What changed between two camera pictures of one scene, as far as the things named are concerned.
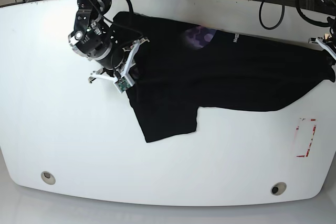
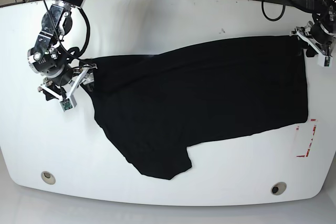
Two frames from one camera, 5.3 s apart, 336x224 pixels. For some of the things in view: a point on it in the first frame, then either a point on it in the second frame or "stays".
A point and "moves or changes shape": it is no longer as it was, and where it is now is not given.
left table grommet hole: [48, 177] stays
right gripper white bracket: [331, 57] -> [313, 49]
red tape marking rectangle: [307, 150] stays
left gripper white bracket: [126, 79] -> [69, 102]
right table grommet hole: [278, 189] stays
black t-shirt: [180, 68] moves or changes shape
